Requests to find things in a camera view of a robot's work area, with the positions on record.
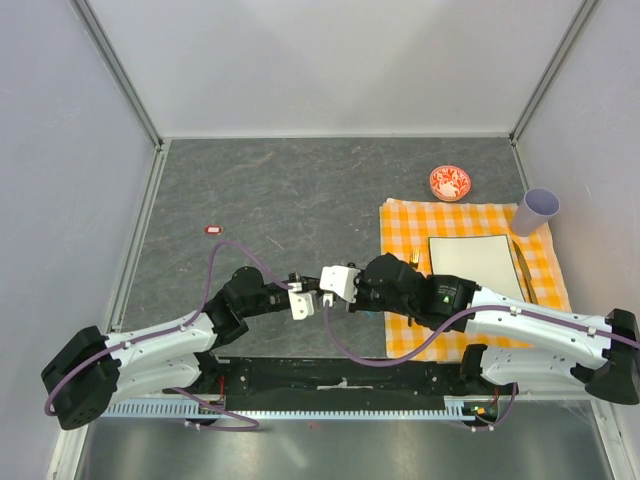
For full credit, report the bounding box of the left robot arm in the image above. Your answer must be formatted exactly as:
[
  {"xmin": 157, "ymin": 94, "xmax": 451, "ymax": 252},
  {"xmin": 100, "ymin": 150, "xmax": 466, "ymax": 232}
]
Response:
[{"xmin": 41, "ymin": 267, "xmax": 320, "ymax": 430}]

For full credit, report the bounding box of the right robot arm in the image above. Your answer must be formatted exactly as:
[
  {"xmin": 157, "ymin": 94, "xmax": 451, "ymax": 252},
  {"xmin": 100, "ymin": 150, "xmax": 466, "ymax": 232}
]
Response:
[{"xmin": 339, "ymin": 253, "xmax": 639, "ymax": 405}]

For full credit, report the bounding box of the gold fork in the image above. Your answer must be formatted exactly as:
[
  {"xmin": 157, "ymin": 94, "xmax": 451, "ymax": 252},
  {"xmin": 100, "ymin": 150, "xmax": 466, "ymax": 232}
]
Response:
[{"xmin": 408, "ymin": 248, "xmax": 421, "ymax": 268}]

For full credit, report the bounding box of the orange checkered cloth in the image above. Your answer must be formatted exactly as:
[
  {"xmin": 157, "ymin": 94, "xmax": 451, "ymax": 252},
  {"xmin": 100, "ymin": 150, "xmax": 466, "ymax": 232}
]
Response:
[{"xmin": 379, "ymin": 198, "xmax": 571, "ymax": 362}]

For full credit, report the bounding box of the red key tag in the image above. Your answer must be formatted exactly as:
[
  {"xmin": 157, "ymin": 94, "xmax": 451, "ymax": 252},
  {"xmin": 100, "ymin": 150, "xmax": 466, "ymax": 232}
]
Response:
[{"xmin": 204, "ymin": 225, "xmax": 223, "ymax": 235}]

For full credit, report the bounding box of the white square plate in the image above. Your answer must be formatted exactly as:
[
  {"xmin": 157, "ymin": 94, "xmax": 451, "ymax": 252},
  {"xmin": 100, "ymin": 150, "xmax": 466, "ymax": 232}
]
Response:
[{"xmin": 428, "ymin": 234, "xmax": 524, "ymax": 300}]

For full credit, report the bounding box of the red patterned bowl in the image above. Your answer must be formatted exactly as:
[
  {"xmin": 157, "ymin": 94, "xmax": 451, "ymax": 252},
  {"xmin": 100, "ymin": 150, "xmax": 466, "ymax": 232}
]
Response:
[{"xmin": 429, "ymin": 165, "xmax": 472, "ymax": 202}]

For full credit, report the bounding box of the gold knife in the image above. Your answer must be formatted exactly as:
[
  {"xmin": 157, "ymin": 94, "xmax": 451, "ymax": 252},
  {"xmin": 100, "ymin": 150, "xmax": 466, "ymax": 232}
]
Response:
[{"xmin": 511, "ymin": 240, "xmax": 538, "ymax": 304}]

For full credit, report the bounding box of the lilac plastic cup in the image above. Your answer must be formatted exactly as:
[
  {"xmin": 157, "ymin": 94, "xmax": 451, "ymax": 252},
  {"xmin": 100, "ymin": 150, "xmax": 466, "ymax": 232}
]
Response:
[{"xmin": 510, "ymin": 188, "xmax": 560, "ymax": 237}]

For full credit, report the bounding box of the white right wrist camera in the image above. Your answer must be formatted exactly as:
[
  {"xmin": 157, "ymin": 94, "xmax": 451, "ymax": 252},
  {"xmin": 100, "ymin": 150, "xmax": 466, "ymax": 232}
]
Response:
[{"xmin": 319, "ymin": 265, "xmax": 361, "ymax": 307}]

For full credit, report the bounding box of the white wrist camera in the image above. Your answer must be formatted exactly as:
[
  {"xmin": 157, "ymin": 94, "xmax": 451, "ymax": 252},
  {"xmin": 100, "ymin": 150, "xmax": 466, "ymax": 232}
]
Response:
[
  {"xmin": 319, "ymin": 265, "xmax": 361, "ymax": 307},
  {"xmin": 287, "ymin": 279, "xmax": 320, "ymax": 321}
]

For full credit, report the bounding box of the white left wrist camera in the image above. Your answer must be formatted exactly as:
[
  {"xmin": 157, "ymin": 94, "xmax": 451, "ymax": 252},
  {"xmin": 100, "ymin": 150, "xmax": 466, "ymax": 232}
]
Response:
[{"xmin": 287, "ymin": 279, "xmax": 320, "ymax": 321}]

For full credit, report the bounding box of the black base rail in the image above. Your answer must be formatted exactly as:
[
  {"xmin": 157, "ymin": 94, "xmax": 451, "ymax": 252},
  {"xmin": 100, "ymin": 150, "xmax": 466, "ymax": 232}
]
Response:
[{"xmin": 186, "ymin": 357, "xmax": 512, "ymax": 412}]

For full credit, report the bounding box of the light blue cable duct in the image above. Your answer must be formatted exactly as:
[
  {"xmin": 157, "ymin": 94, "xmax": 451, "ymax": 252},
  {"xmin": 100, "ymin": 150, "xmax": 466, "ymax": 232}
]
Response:
[{"xmin": 101, "ymin": 396, "xmax": 475, "ymax": 421}]

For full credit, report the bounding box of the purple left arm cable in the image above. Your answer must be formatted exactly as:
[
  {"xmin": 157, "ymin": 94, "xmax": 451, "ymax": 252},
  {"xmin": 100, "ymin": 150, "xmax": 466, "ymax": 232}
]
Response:
[{"xmin": 43, "ymin": 240, "xmax": 296, "ymax": 432}]

